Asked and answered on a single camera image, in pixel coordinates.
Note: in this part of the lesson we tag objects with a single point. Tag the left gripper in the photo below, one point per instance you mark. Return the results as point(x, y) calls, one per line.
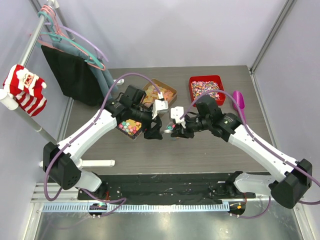
point(155, 132)

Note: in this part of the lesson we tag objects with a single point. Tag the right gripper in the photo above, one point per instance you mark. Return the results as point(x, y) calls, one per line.
point(184, 132)

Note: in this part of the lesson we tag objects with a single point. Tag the clear plastic cup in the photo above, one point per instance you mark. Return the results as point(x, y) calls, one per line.
point(171, 125)

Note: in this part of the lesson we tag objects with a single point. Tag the star candy tin box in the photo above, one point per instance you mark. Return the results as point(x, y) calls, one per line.
point(130, 128)

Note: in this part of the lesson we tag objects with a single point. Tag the purple plastic scoop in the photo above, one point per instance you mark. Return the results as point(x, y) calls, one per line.
point(239, 98)

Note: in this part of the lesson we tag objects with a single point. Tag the white round lid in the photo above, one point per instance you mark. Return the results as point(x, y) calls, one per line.
point(167, 131)

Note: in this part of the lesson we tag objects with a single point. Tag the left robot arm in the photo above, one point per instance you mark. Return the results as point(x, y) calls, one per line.
point(61, 161)

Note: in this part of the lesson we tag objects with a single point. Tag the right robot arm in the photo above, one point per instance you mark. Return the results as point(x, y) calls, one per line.
point(288, 179)

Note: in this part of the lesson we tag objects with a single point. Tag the red candy box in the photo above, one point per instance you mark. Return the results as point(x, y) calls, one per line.
point(201, 84)

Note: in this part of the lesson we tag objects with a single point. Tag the grey-blue cloth on hanger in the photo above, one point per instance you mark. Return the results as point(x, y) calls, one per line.
point(104, 78)

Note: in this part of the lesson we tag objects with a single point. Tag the black cloth on hanger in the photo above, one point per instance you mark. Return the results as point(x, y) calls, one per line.
point(74, 77)

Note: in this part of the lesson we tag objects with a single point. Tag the pink hanger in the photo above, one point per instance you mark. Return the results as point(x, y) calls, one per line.
point(62, 37)

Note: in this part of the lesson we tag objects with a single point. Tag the purple hanger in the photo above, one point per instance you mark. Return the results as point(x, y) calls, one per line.
point(101, 54)

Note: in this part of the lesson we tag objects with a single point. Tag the santa red striped sock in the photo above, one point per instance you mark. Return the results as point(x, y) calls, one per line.
point(26, 88)

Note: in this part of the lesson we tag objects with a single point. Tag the teal hanger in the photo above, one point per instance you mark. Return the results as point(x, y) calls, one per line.
point(62, 37)

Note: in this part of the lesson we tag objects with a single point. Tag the metal clothes rack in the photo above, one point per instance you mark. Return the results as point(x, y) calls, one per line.
point(7, 99)

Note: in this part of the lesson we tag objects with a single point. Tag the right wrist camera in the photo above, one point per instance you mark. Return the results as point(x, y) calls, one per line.
point(176, 114)

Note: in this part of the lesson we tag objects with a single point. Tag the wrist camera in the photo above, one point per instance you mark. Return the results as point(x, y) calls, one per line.
point(176, 114)
point(160, 106)

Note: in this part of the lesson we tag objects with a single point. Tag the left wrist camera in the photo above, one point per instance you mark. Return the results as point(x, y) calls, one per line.
point(160, 106)

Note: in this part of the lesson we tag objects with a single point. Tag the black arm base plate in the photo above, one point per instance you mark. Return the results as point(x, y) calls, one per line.
point(173, 189)

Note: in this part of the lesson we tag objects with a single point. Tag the white cable duct strip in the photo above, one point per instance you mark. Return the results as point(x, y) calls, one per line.
point(96, 207)

